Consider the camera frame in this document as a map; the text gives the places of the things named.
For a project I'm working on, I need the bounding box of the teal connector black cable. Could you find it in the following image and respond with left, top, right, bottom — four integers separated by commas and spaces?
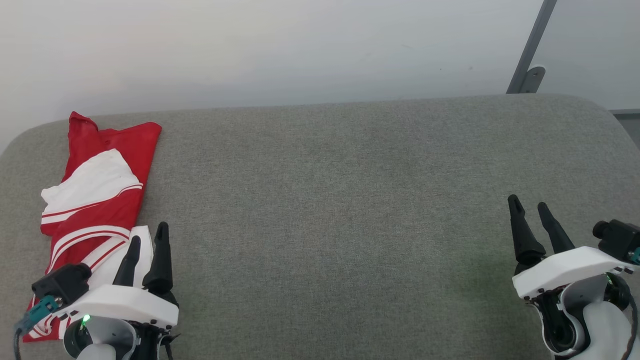
14, 295, 60, 360

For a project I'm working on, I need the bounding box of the grey metal bracket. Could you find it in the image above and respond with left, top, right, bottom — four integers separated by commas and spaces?
520, 66, 546, 94

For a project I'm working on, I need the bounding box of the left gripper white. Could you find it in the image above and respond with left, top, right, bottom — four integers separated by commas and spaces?
55, 222, 179, 328

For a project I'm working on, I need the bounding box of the grey metal post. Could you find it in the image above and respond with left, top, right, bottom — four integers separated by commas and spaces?
506, 0, 557, 94

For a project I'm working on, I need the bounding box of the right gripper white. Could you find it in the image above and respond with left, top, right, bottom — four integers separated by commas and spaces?
508, 194, 636, 300

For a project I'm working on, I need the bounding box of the grey fabric sofa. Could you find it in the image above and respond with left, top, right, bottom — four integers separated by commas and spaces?
0, 94, 640, 360

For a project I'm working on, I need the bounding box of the red and white jersey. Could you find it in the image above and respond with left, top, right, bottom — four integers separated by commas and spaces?
22, 111, 162, 343

